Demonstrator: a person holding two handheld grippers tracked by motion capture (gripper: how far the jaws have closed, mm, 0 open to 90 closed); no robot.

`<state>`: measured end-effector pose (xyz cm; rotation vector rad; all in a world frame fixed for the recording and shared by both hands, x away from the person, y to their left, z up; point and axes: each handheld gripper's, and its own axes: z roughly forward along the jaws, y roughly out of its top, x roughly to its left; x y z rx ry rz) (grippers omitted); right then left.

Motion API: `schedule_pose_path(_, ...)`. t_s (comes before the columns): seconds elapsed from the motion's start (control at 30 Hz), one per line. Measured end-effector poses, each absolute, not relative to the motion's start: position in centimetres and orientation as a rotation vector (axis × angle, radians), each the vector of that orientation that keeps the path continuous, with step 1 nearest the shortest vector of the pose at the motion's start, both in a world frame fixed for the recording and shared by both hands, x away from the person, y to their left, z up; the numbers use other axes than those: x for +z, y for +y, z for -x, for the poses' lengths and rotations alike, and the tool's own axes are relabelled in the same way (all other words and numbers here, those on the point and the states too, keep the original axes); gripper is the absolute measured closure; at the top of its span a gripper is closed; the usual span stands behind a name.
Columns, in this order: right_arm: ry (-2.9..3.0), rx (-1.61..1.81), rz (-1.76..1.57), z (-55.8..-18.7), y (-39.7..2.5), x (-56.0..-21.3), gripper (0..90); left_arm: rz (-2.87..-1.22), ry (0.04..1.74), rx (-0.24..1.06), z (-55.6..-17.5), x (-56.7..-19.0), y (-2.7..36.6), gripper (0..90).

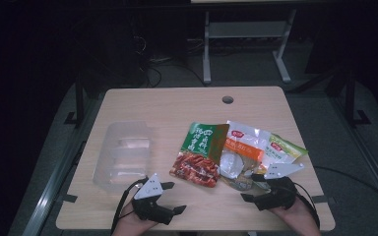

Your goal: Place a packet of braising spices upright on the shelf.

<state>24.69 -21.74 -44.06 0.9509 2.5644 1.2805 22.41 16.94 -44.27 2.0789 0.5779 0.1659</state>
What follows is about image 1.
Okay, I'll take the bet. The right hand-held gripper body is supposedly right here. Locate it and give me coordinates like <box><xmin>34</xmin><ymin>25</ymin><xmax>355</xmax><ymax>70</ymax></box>
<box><xmin>253</xmin><ymin>162</ymin><xmax>305</xmax><ymax>211</ymax></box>

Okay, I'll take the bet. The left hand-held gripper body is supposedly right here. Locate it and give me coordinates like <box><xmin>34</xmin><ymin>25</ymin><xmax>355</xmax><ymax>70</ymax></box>
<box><xmin>131</xmin><ymin>173</ymin><xmax>175</xmax><ymax>226</ymax></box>

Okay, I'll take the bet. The brown snack packet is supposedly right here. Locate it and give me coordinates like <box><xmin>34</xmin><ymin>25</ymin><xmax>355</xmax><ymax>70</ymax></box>
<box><xmin>221</xmin><ymin>172</ymin><xmax>272</xmax><ymax>194</ymax></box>

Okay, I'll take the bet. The white and orange snack packet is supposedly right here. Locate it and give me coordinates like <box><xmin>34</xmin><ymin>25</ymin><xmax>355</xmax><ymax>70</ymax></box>
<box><xmin>219</xmin><ymin>119</ymin><xmax>273</xmax><ymax>180</ymax></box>

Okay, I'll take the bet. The light green snack packet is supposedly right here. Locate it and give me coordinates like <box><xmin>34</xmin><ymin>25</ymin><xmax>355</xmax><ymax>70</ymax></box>
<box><xmin>261</xmin><ymin>133</ymin><xmax>309</xmax><ymax>165</ymax></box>

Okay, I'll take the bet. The clear plastic container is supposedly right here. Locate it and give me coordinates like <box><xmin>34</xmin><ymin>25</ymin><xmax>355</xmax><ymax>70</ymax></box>
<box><xmin>92</xmin><ymin>120</ymin><xmax>155</xmax><ymax>193</ymax></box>

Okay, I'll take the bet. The green and red snack packet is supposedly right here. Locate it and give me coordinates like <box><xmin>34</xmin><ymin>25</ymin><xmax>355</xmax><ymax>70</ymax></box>
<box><xmin>168</xmin><ymin>121</ymin><xmax>230</xmax><ymax>189</ymax></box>

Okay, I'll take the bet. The person's right hand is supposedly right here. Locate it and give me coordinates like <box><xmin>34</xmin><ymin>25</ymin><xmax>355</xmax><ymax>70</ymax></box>
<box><xmin>268</xmin><ymin>197</ymin><xmax>323</xmax><ymax>236</ymax></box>

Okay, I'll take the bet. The person's left hand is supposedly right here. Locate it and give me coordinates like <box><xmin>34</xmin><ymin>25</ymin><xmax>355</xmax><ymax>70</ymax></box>
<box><xmin>110</xmin><ymin>202</ymin><xmax>158</xmax><ymax>236</ymax></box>

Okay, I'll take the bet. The black tape strip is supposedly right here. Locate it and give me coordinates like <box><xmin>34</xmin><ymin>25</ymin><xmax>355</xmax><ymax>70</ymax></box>
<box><xmin>310</xmin><ymin>195</ymin><xmax>330</xmax><ymax>205</ymax></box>
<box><xmin>56</xmin><ymin>193</ymin><xmax>79</xmax><ymax>204</ymax></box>

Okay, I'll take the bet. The black metal stand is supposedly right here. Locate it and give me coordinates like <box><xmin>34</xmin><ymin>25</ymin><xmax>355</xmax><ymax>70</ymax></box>
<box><xmin>343</xmin><ymin>69</ymin><xmax>372</xmax><ymax>128</ymax></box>
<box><xmin>63</xmin><ymin>73</ymin><xmax>87</xmax><ymax>129</ymax></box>

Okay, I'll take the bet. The left hand-held gripper black cable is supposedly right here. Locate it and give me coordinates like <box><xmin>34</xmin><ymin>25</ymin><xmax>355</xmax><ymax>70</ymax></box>
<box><xmin>110</xmin><ymin>177</ymin><xmax>150</xmax><ymax>236</ymax></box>

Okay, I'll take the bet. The hand-held gripper black cable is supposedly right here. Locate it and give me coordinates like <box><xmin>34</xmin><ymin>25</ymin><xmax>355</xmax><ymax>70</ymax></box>
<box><xmin>292</xmin><ymin>182</ymin><xmax>322</xmax><ymax>229</ymax></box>
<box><xmin>110</xmin><ymin>177</ymin><xmax>150</xmax><ymax>236</ymax></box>

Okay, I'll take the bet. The right hand-held gripper black cable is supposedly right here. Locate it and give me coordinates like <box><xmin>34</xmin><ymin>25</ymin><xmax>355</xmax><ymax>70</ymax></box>
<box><xmin>292</xmin><ymin>182</ymin><xmax>322</xmax><ymax>229</ymax></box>

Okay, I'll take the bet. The black floor cable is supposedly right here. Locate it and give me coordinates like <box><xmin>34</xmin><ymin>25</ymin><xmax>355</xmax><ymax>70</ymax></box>
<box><xmin>314</xmin><ymin>165</ymin><xmax>378</xmax><ymax>210</ymax></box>

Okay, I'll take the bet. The aluminium floor rail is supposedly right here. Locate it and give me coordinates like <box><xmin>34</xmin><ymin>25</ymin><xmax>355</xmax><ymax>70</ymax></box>
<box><xmin>21</xmin><ymin>94</ymin><xmax>103</xmax><ymax>236</ymax></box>
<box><xmin>329</xmin><ymin>96</ymin><xmax>378</xmax><ymax>214</ymax></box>

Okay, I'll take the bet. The tangle of black floor cables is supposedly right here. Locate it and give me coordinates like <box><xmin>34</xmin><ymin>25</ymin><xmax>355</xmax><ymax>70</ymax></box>
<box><xmin>134</xmin><ymin>33</ymin><xmax>208</xmax><ymax>89</ymax></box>

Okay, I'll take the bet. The white metal table frame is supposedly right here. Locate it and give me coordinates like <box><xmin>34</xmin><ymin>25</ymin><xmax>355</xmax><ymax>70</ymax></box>
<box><xmin>202</xmin><ymin>8</ymin><xmax>298</xmax><ymax>85</ymax></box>

